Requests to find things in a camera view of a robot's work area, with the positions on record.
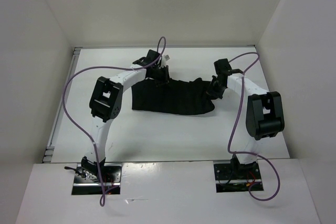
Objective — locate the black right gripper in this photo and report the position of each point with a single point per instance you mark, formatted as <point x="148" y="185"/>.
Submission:
<point x="210" y="92"/>

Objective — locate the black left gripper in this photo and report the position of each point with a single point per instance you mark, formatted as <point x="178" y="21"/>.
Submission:
<point x="166" y="76"/>

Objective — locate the black skirt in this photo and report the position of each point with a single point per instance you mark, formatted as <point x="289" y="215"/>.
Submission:
<point x="176" y="97"/>

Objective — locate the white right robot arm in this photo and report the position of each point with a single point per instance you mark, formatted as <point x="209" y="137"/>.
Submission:
<point x="260" y="111"/>

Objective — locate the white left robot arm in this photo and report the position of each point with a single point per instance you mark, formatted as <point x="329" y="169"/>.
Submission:
<point x="105" y="105"/>

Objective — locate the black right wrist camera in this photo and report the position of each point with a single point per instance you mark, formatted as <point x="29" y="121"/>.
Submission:
<point x="221" y="66"/>

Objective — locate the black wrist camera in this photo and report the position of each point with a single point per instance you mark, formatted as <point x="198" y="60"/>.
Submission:
<point x="221" y="66"/>
<point x="151" y="56"/>

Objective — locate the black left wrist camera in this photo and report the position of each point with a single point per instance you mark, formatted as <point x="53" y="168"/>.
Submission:
<point x="151" y="56"/>

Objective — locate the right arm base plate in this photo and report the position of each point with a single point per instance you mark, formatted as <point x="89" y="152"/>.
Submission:
<point x="228" y="180"/>

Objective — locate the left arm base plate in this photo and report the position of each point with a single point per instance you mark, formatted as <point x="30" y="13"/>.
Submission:
<point x="84" y="184"/>

